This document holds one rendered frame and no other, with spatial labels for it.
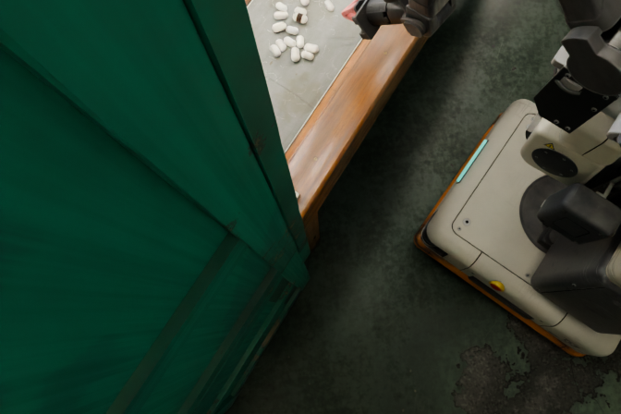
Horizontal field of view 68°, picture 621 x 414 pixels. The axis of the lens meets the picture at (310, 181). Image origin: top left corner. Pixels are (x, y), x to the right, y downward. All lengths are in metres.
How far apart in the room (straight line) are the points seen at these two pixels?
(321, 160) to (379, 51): 0.31
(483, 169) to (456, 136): 0.36
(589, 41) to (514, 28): 1.62
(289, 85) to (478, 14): 1.27
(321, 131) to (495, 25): 1.32
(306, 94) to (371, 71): 0.16
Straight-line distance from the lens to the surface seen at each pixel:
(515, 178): 1.66
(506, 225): 1.61
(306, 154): 1.05
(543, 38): 2.28
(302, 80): 1.15
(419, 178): 1.87
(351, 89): 1.12
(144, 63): 0.20
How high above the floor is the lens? 1.76
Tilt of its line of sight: 74 degrees down
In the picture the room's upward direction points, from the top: 7 degrees counter-clockwise
